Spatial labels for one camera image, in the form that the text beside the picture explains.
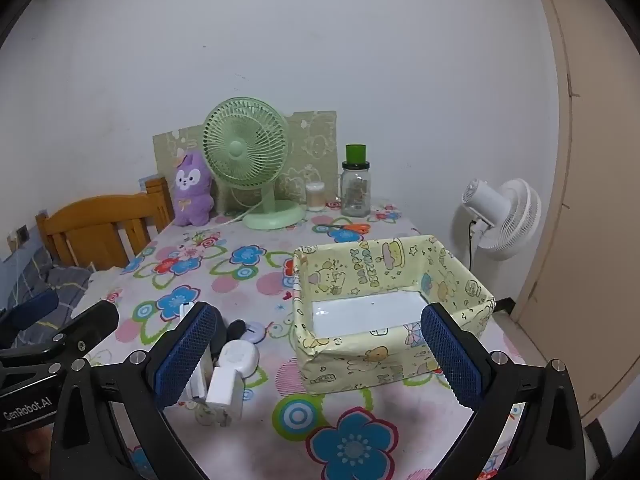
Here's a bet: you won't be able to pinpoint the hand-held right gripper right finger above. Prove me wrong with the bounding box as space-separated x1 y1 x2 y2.
420 302 588 480

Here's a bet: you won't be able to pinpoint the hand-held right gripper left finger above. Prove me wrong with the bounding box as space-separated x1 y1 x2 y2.
50 301 226 480

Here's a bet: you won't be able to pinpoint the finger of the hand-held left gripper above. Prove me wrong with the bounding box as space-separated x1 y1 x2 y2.
0 300 121 366
0 287 60 336

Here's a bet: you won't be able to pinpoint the white remote control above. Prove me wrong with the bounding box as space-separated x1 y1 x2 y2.
177 302 212 408

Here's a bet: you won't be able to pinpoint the white plug charger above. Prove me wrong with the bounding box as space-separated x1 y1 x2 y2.
206 367 246 428

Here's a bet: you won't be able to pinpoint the white earbuds case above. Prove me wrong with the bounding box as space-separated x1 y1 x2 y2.
216 340 261 377

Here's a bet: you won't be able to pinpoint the yellow cartoon-print box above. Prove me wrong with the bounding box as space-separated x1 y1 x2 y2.
291 234 497 397

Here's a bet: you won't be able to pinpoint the grey plaid blanket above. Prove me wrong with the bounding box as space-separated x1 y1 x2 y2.
0 247 96 356

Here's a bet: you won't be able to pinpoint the floral tablecloth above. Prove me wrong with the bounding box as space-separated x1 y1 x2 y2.
75 200 531 480

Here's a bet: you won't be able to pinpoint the wooden chair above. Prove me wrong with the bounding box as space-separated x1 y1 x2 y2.
35 176 176 272

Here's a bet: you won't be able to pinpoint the white standing fan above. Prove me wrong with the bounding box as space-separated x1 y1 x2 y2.
452 177 542 261

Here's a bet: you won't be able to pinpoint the purple plush toy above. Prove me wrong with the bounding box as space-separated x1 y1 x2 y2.
172 149 216 227

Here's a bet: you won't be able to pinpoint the beige wardrobe door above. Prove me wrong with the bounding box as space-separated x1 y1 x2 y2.
512 0 640 428

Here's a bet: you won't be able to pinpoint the glass jar with green lid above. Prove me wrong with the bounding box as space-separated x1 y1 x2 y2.
341 144 372 218

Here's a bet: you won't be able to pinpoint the cotton swab container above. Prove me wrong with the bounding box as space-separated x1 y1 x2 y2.
305 181 326 212

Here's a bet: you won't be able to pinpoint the green desk fan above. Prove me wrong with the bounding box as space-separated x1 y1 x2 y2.
202 97 307 231

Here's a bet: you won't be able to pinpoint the cartoon-print cardboard panel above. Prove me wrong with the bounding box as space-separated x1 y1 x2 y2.
152 110 338 221

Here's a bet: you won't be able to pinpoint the white fan cable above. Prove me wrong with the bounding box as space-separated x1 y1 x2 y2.
215 205 261 226

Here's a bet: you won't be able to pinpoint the orange-handled scissors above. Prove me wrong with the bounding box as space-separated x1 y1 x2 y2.
312 220 373 235

